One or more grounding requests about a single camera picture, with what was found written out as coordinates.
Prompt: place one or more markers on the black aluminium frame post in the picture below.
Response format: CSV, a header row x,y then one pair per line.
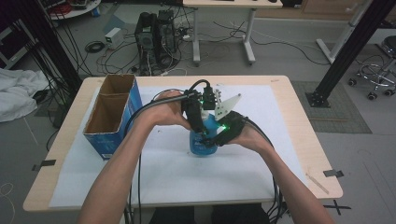
x,y
53,43
348,53

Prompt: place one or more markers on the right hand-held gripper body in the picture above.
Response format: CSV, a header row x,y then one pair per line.
x,y
232,124

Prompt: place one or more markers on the person's left hand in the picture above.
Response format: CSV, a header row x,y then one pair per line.
x,y
162,110

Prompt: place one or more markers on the black tape strip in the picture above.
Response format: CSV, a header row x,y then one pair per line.
x,y
45,164
333,173

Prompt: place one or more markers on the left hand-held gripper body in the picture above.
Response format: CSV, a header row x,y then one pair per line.
x,y
193,102

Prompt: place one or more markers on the white crumpled cloth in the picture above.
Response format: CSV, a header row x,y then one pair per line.
x,y
18,93

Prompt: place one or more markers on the white-legged wooden desk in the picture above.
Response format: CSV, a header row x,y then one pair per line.
x,y
230,3

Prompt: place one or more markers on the blue plastic bottle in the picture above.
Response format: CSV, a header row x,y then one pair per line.
x,y
199,144

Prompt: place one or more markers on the grey floor mat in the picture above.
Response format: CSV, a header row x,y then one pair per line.
x,y
339,109

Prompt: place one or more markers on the round white table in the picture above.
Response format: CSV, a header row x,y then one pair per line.
x,y
77,11

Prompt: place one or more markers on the office chair with castors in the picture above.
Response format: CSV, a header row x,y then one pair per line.
x,y
378,74

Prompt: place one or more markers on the person's right hand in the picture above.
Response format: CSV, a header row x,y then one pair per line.
x,y
253,140

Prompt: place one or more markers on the blue cardboard box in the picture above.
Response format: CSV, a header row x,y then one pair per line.
x,y
107,118

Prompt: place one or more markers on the small white box device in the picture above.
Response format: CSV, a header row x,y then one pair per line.
x,y
113,37

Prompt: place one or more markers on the white metal stand leg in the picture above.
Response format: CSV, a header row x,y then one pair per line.
x,y
342,34

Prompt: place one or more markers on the black computer tower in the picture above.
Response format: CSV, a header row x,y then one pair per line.
x,y
154,40

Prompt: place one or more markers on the white foam mat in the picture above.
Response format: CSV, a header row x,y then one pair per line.
x,y
186,180

